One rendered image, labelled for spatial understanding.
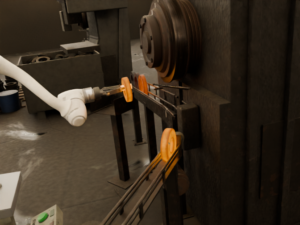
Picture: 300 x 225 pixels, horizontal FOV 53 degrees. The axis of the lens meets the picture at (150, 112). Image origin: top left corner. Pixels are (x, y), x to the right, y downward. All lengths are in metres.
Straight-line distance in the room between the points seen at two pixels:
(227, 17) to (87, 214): 1.56
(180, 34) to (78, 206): 1.42
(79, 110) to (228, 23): 0.87
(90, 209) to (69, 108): 0.86
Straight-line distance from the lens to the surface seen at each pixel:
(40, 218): 1.26
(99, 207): 2.27
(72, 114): 1.66
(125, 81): 1.83
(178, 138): 1.45
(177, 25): 1.52
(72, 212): 2.28
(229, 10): 1.33
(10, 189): 1.94
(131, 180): 2.47
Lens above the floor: 1.33
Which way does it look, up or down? 20 degrees down
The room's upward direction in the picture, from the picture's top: 6 degrees counter-clockwise
